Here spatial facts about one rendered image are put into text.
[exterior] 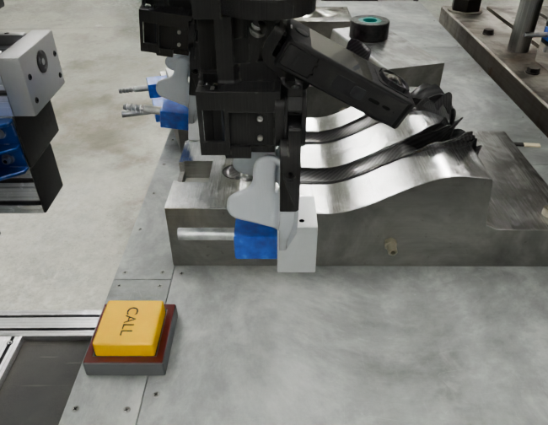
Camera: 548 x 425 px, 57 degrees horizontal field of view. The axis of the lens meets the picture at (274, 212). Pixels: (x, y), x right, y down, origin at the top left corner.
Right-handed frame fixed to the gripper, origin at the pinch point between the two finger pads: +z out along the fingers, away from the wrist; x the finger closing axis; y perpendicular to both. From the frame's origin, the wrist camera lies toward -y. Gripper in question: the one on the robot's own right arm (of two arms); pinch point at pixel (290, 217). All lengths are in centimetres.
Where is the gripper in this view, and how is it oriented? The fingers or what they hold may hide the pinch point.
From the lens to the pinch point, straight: 46.7
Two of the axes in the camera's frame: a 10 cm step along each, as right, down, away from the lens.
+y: -10.0, 0.0, 0.0
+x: 0.0, 5.9, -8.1
